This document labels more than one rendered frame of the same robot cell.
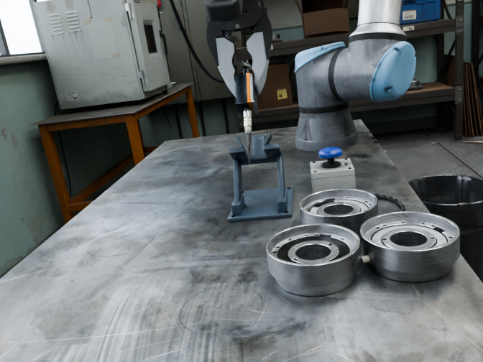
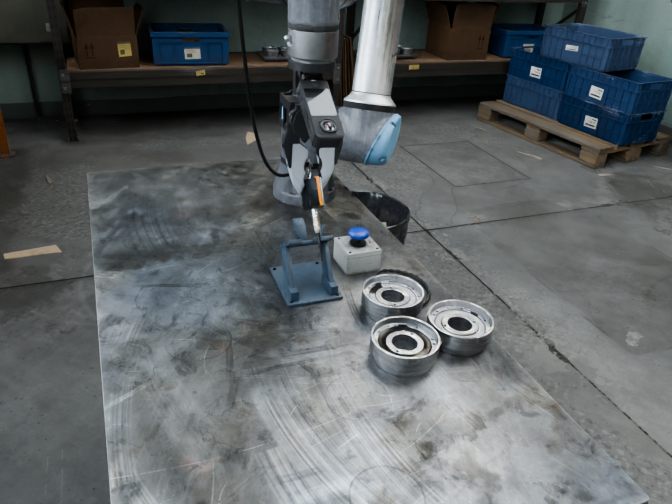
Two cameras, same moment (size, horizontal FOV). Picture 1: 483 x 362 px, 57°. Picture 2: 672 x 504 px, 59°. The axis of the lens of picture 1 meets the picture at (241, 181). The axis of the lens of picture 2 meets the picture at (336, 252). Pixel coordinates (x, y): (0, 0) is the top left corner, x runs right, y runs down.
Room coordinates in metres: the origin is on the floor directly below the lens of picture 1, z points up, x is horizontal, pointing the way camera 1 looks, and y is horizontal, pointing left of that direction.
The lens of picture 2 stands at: (-0.08, 0.41, 1.38)
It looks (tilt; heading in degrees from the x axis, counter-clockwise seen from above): 29 degrees down; 328
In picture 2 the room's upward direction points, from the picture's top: 4 degrees clockwise
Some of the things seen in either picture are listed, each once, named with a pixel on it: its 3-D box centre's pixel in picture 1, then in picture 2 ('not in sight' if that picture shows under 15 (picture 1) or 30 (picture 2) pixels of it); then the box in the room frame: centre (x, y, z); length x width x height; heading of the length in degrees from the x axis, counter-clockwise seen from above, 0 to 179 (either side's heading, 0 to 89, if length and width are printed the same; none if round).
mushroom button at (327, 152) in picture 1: (330, 162); (358, 241); (0.73, -0.15, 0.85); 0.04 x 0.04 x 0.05
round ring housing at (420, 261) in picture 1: (408, 245); (459, 328); (0.46, -0.18, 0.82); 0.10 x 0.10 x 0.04
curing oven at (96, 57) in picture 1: (115, 52); not in sight; (3.03, 0.69, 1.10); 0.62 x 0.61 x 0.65; 171
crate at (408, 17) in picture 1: (402, 11); not in sight; (4.01, -1.57, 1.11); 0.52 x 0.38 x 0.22; 81
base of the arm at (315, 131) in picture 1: (325, 123); (305, 174); (1.07, -0.22, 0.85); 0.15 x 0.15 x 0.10
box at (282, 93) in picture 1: (270, 85); (105, 33); (4.17, -0.39, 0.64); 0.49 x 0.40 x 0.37; 86
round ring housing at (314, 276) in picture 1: (313, 258); (404, 346); (0.46, -0.07, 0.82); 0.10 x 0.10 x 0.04
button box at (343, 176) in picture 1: (332, 175); (356, 251); (0.73, -0.16, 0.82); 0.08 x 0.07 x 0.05; 171
